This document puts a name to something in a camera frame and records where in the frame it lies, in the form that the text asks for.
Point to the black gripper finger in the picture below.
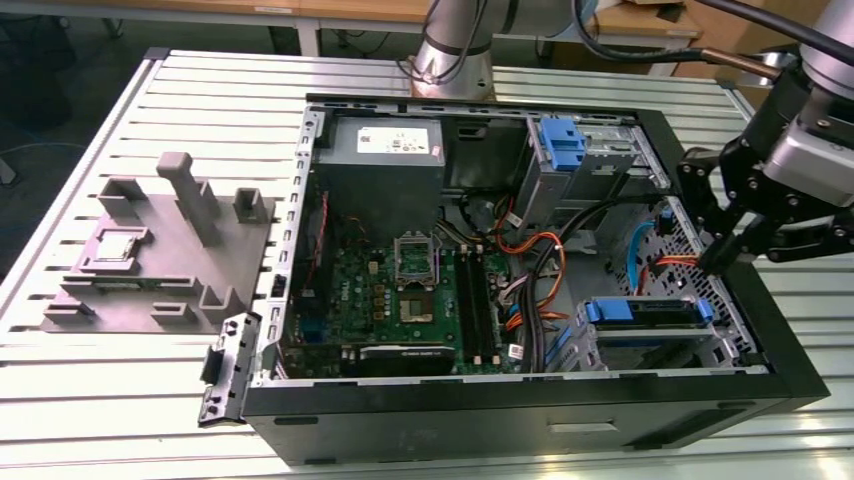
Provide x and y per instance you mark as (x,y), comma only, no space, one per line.
(703,190)
(800,240)

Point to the hard disk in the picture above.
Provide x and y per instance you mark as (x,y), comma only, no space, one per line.
(610,312)

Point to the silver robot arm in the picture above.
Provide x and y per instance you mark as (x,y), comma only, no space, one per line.
(453,65)

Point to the grey metal disk bay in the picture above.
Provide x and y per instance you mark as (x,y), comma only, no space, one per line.
(667,334)

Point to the grey metal drive cage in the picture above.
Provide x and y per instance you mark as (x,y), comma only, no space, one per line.
(553,195)

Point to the blue plastic drive latch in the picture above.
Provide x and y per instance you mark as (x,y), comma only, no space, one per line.
(563,145)

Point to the black RAM slot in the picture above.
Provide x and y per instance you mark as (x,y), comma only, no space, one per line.
(487,305)
(468,305)

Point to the metal locking lever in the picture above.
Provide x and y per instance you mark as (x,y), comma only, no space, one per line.
(435,260)

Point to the CPU socket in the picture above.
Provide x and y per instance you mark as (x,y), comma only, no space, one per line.
(421,307)

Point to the grey power supply unit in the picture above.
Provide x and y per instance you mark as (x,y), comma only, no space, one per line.
(380,195)

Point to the black open PC case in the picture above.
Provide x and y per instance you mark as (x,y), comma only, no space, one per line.
(507,420)

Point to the black graphics card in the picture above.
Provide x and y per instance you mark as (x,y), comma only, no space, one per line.
(400,357)

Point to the green motherboard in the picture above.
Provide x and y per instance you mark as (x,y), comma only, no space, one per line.
(360,310)

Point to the grey card retention latch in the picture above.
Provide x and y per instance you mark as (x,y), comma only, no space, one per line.
(229,370)

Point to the grey parts rack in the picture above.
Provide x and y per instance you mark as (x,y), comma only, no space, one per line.
(173,260)

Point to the silver CPU chip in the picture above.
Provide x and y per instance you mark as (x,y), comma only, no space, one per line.
(118,247)

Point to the green RAM stick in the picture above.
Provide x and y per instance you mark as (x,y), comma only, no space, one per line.
(126,285)

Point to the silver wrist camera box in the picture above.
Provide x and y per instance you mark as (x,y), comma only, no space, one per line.
(807,155)

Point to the wooden desk white frame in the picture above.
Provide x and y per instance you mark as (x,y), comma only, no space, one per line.
(373,12)

